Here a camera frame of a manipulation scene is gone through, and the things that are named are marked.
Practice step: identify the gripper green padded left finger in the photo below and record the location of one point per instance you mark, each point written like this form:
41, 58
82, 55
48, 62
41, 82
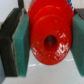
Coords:
14, 43

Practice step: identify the gripper green padded right finger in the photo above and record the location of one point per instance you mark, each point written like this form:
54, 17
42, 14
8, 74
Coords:
77, 47

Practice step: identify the red gear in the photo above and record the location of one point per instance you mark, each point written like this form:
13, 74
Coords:
50, 23

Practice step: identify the large blue gear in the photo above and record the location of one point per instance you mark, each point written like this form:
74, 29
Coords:
70, 3

